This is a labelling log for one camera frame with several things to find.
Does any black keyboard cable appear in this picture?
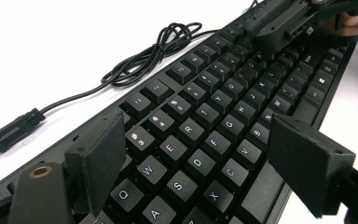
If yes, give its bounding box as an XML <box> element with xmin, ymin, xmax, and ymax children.
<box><xmin>0</xmin><ymin>21</ymin><xmax>222</xmax><ymax>164</ymax></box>

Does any black computer keyboard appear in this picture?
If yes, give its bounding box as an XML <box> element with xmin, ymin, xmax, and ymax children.
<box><xmin>0</xmin><ymin>0</ymin><xmax>358</xmax><ymax>224</ymax></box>

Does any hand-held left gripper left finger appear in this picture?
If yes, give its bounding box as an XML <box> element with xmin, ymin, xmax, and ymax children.
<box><xmin>64</xmin><ymin>110</ymin><xmax>127</xmax><ymax>217</ymax></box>

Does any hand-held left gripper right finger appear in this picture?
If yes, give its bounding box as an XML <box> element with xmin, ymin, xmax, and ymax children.
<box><xmin>267</xmin><ymin>113</ymin><xmax>357</xmax><ymax>218</ymax></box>

